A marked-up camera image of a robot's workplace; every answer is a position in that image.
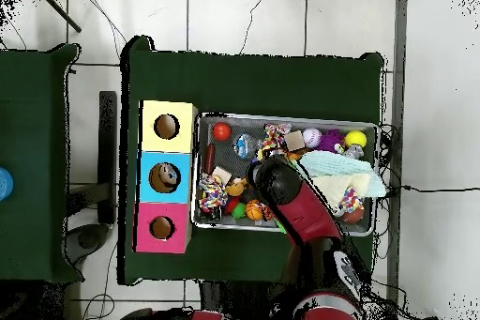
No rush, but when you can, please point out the brown plush toy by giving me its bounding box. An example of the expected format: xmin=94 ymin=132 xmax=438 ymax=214
xmin=226 ymin=176 xmax=248 ymax=198

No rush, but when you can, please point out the cream knitted cloth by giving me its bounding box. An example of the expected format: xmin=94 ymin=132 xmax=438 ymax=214
xmin=310 ymin=173 xmax=388 ymax=210

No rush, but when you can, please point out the multicoloured patterned cloth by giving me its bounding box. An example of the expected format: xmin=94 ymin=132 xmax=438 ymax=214
xmin=338 ymin=187 xmax=365 ymax=216

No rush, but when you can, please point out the clear shallow mesh bin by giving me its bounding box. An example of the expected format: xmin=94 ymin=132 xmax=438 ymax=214
xmin=190 ymin=113 xmax=381 ymax=238

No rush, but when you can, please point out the wooden box with three holes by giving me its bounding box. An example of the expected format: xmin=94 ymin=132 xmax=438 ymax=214
xmin=134 ymin=99 xmax=199 ymax=254

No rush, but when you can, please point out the red maraca rattle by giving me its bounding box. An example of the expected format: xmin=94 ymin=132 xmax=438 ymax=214
xmin=205 ymin=121 xmax=233 ymax=175

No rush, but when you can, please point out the small orange basketball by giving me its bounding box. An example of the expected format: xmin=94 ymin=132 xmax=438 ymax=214
xmin=245 ymin=199 xmax=265 ymax=222

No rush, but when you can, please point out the dark green tablecloth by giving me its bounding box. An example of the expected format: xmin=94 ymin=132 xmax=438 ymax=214
xmin=119 ymin=34 xmax=385 ymax=295

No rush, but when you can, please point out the white baseball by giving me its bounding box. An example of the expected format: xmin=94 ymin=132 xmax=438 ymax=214
xmin=302 ymin=128 xmax=323 ymax=149

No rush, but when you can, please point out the purple monster toy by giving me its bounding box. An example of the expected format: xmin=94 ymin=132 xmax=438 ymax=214
xmin=320 ymin=129 xmax=346 ymax=154

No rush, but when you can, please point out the yellow ball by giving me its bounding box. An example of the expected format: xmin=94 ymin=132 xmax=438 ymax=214
xmin=344 ymin=130 xmax=368 ymax=150

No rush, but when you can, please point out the black panel stand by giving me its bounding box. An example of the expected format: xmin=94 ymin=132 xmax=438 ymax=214
xmin=97 ymin=90 xmax=120 ymax=225

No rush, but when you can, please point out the grey round stand base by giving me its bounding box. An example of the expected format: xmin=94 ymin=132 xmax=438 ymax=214
xmin=66 ymin=221 xmax=111 ymax=263

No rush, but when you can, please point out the dark green side cloth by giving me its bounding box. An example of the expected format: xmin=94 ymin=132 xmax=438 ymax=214
xmin=0 ymin=41 xmax=83 ymax=285

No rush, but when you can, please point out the black rod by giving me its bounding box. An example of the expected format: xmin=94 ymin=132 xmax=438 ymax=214
xmin=33 ymin=0 xmax=83 ymax=35

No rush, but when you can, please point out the blue round disc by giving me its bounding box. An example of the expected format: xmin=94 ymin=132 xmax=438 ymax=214
xmin=0 ymin=167 xmax=15 ymax=203

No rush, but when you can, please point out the multicoloured rope toy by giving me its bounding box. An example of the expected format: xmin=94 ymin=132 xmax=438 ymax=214
xmin=198 ymin=173 xmax=230 ymax=215

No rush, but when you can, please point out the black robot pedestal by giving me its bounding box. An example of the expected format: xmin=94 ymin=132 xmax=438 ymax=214
xmin=199 ymin=282 xmax=291 ymax=313

